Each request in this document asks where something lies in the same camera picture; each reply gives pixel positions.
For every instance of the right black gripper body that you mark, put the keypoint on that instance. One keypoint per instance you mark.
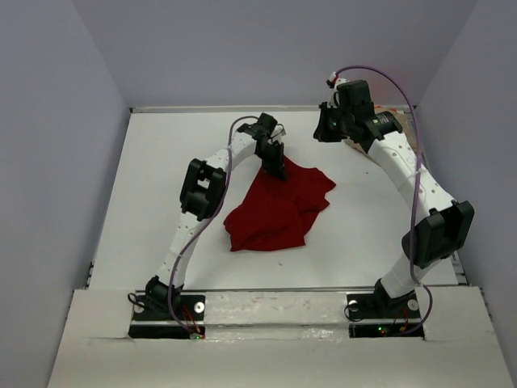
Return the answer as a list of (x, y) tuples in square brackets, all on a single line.
[(334, 126)]

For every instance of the beige t shirt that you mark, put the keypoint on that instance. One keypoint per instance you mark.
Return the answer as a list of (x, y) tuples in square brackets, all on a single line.
[(404, 120)]

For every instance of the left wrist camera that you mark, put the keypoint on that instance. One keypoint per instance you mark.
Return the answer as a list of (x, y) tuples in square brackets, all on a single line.
[(277, 136)]

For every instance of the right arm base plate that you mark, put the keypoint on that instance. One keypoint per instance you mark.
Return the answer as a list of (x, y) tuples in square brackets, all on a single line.
[(368, 321)]

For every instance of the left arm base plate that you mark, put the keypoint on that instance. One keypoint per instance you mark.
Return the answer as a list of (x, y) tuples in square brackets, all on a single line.
[(152, 322)]

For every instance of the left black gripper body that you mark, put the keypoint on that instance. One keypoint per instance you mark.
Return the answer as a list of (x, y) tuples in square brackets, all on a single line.
[(270, 157)]

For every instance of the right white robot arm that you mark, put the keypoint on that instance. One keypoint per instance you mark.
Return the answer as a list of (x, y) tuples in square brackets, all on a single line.
[(439, 224)]

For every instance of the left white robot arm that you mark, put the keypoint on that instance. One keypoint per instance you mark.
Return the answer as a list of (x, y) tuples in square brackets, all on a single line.
[(203, 193)]

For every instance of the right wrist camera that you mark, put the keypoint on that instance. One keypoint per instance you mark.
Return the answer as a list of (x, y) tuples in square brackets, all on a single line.
[(332, 82)]

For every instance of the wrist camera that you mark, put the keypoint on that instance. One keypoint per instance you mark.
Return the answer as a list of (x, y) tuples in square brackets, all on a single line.
[(332, 82), (277, 136)]

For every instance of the red t shirt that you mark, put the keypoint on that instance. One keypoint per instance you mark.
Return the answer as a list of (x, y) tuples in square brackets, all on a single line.
[(276, 215)]

